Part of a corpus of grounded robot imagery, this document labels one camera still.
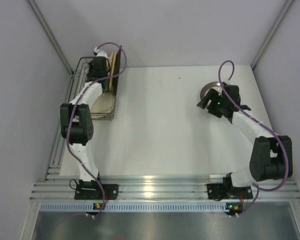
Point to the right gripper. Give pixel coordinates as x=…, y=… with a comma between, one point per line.
x=213, y=96

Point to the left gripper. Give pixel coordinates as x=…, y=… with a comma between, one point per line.
x=100, y=75

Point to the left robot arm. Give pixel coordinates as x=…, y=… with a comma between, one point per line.
x=76, y=121

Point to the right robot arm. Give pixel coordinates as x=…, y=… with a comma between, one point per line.
x=271, y=157

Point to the dark square plate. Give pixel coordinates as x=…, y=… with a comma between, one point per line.
x=117, y=66

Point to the dark wire dish rack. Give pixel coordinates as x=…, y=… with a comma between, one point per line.
x=90, y=93

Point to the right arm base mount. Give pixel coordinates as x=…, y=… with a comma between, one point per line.
x=218, y=192

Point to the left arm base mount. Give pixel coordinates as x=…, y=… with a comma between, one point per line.
x=95, y=193

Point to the aluminium rail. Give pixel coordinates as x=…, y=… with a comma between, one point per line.
x=134, y=188

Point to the slotted cable duct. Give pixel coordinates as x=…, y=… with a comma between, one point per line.
x=153, y=207

